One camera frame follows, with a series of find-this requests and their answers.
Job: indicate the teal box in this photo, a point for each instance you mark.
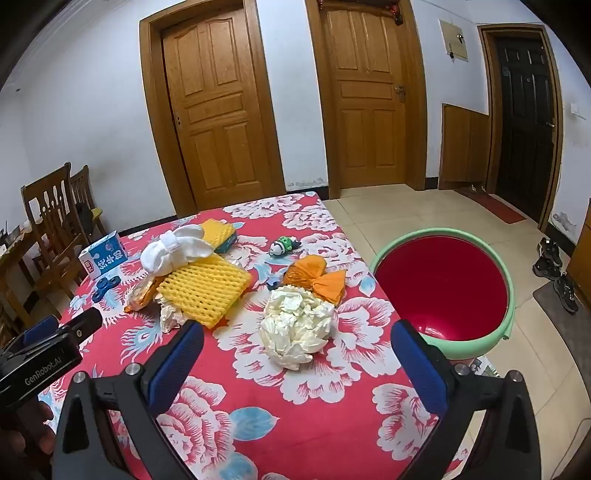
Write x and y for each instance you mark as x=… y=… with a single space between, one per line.
x=228 y=244

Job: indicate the wooden chair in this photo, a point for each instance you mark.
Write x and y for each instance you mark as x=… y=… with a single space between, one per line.
x=83 y=189
x=51 y=221

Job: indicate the blue plastic packet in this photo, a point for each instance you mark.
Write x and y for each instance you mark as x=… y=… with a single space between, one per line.
x=275 y=280

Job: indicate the red doormat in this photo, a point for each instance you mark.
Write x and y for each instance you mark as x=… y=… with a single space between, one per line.
x=496 y=206

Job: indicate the blue and white milk carton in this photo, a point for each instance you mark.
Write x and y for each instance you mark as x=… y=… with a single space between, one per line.
x=102 y=255

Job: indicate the small yellow foam net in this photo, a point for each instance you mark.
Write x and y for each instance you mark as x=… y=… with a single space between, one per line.
x=214 y=230

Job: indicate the red bucket with green rim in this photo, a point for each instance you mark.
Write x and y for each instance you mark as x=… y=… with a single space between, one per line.
x=443 y=281

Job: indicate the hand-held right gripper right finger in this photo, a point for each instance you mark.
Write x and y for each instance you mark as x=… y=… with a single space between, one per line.
x=418 y=369

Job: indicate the red floral tablecloth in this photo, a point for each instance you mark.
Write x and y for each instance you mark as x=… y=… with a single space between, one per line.
x=286 y=415

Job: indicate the black bag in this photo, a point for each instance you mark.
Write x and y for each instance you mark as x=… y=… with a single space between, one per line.
x=85 y=217

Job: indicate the person's left hand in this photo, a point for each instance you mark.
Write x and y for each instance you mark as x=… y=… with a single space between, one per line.
x=23 y=434

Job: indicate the green panda toy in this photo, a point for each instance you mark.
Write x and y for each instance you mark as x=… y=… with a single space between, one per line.
x=284 y=245

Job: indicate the white sock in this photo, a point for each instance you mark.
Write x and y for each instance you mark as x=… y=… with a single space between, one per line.
x=161 y=254

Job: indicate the large white paper ball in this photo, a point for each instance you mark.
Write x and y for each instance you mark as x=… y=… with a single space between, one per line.
x=295 y=327

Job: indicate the white wall switch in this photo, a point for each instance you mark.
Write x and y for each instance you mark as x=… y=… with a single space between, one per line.
x=578 y=112

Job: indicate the low wooden cabinet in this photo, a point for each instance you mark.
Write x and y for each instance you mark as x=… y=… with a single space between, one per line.
x=464 y=147

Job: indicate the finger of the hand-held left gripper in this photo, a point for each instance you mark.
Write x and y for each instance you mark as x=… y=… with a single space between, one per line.
x=41 y=328
x=83 y=323

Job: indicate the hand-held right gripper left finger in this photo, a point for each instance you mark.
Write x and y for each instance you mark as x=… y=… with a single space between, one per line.
x=178 y=364

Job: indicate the orange snack wrapper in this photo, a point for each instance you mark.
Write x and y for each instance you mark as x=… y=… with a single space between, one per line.
x=141 y=295

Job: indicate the wooden side table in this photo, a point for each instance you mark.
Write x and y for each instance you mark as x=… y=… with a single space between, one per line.
x=14 y=272

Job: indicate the black door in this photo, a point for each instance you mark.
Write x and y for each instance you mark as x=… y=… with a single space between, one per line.
x=526 y=115

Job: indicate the wooden door with arched panels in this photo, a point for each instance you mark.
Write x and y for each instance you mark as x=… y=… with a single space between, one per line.
x=217 y=115

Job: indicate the wall electrical panel box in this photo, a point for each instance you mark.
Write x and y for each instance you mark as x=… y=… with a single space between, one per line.
x=453 y=40

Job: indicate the small paper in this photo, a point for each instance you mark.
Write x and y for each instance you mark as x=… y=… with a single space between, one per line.
x=170 y=316

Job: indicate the blue fidget spinner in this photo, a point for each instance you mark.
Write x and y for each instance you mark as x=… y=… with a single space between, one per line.
x=105 y=288

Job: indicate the large yellow foam net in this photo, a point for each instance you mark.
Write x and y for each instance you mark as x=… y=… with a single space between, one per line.
x=203 y=288

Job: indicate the newspaper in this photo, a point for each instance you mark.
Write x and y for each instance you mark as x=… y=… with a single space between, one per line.
x=485 y=365

